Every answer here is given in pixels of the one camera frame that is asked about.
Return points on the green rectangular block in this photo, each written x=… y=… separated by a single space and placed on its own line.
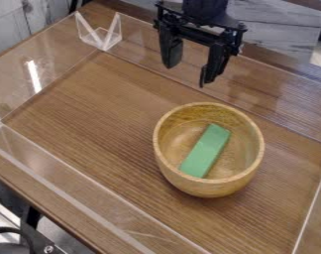
x=206 y=151

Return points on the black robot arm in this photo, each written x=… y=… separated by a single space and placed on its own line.
x=202 y=22

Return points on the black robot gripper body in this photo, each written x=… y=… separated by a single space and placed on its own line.
x=201 y=21

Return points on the clear acrylic corner bracket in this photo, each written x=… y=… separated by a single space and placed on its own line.
x=99 y=37

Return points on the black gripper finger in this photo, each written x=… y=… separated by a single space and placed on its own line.
x=218 y=60
x=172 y=47

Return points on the clear acrylic tray wall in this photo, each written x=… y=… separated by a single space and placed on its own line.
x=79 y=109

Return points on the brown wooden bowl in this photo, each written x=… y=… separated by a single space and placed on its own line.
x=176 y=135

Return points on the black table leg bracket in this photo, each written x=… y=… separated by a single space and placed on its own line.
x=41 y=244

